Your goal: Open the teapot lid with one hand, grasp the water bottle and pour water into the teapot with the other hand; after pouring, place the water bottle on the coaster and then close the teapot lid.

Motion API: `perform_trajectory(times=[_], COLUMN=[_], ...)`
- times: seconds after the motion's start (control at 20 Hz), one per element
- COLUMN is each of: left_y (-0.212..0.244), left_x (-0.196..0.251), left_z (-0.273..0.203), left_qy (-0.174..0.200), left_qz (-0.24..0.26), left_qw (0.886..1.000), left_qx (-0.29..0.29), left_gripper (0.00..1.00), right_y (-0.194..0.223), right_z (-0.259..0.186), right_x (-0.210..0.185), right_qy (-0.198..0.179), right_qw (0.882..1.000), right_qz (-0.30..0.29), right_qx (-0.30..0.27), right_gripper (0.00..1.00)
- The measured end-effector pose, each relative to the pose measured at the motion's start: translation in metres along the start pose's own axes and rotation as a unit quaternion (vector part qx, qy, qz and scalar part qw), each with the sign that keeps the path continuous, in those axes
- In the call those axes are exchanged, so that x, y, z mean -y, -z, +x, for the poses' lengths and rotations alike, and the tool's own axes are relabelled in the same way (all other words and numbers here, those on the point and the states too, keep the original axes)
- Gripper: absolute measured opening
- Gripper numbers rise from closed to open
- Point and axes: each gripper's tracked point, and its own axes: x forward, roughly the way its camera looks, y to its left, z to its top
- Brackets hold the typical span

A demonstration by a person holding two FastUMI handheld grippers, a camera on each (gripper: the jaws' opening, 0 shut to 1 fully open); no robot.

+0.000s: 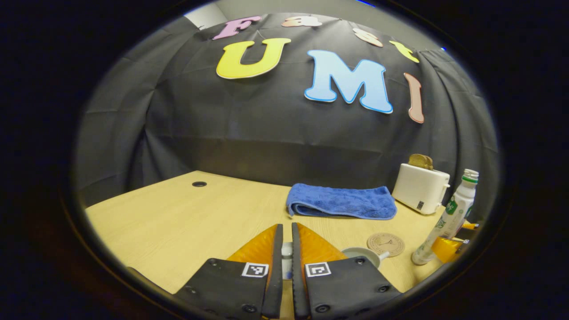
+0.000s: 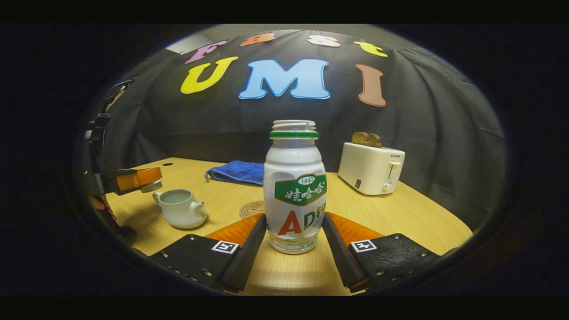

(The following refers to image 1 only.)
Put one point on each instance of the round cork coaster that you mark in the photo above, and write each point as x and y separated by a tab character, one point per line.
386	243

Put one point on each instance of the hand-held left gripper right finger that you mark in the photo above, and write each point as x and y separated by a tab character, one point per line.
297	275

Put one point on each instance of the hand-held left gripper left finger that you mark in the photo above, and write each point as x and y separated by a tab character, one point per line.
275	275

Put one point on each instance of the white green-label water bottle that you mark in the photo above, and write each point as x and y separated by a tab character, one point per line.
444	222

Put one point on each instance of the brown bread slice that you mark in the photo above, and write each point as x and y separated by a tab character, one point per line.
421	161

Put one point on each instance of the white ceramic teacup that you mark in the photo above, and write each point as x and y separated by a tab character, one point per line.
362	254

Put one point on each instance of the white toaster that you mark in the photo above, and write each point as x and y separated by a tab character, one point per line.
420	186

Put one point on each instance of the blue folded towel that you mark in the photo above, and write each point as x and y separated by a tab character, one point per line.
342	202

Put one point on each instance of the black backdrop cloth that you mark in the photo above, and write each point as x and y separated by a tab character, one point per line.
266	115

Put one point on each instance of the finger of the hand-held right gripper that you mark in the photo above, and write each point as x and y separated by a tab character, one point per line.
470	225
449	249

